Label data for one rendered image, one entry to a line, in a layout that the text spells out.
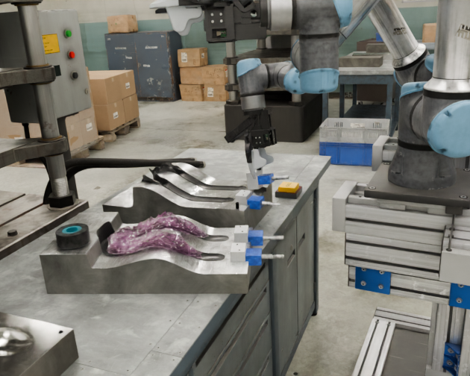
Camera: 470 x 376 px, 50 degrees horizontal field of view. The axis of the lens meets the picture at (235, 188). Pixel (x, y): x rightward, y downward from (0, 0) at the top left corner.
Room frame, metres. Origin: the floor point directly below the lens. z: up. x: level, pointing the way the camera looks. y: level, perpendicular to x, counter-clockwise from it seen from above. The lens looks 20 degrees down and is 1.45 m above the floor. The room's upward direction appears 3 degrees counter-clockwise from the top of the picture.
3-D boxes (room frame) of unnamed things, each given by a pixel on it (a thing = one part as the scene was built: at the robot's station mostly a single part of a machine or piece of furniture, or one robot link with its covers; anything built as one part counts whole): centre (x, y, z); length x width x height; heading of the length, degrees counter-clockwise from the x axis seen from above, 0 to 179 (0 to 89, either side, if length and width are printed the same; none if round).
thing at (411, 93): (1.11, -0.44, 1.20); 0.13 x 0.12 x 0.14; 179
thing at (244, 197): (1.40, -0.07, 0.89); 0.13 x 0.05 x 0.05; 67
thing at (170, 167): (1.54, 0.15, 0.92); 0.35 x 0.16 x 0.09; 67
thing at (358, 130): (4.60, -1.15, 0.28); 0.61 x 0.41 x 0.15; 67
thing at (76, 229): (1.15, 0.41, 0.93); 0.08 x 0.08 x 0.04
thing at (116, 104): (6.38, 1.89, 0.37); 1.20 x 0.82 x 0.74; 75
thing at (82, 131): (5.40, 2.14, 0.47); 1.22 x 0.80 x 0.94; 71
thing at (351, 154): (4.60, -1.15, 0.11); 0.61 x 0.41 x 0.22; 67
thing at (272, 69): (1.57, -0.17, 1.24); 0.11 x 0.11 x 0.08; 12
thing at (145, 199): (1.56, 0.16, 0.87); 0.50 x 0.26 x 0.14; 67
